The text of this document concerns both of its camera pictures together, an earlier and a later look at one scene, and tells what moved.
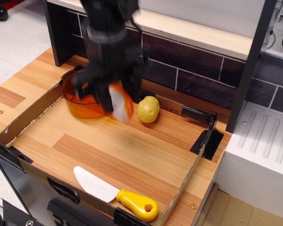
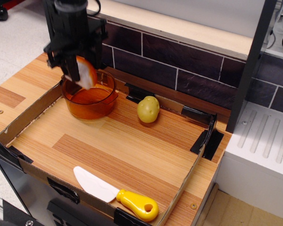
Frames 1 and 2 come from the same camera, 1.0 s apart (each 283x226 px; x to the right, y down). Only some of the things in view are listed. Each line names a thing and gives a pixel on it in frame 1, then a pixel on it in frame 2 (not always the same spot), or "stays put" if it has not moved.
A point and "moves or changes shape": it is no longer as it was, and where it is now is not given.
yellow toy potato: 148,108 stays put
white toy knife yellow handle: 144,209 stays put
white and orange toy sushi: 122,103 moves or changes shape
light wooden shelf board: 191,33 stays put
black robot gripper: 111,50 -> 74,36
